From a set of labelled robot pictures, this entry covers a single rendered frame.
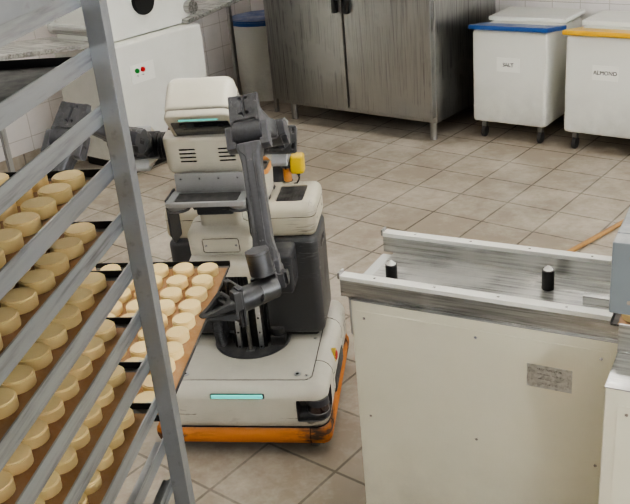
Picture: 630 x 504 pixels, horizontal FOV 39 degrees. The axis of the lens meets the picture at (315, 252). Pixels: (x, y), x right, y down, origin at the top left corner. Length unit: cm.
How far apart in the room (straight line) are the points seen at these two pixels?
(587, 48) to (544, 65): 31
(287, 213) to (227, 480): 93
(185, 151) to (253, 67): 473
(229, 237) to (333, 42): 369
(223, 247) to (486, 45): 349
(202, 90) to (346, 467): 135
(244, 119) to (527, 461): 114
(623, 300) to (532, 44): 413
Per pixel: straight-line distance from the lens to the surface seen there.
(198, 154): 281
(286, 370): 316
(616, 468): 215
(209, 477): 320
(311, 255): 317
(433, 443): 253
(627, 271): 190
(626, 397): 204
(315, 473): 314
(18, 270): 118
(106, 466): 156
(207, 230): 292
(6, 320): 124
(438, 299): 229
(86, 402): 137
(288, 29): 667
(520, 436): 242
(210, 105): 270
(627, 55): 571
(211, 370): 322
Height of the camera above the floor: 196
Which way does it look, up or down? 25 degrees down
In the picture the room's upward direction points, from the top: 5 degrees counter-clockwise
